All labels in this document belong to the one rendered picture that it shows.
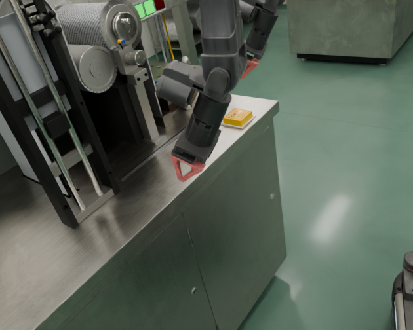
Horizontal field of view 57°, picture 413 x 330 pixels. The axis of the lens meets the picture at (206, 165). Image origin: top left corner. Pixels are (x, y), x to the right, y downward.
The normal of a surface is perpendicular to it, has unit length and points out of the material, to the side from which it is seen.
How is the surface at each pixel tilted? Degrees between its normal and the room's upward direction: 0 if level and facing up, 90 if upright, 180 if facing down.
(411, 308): 0
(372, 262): 0
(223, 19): 82
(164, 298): 90
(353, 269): 0
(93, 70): 90
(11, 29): 90
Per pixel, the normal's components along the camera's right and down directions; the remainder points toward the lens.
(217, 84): -0.31, 0.59
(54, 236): -0.18, -0.81
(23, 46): 0.78, 0.22
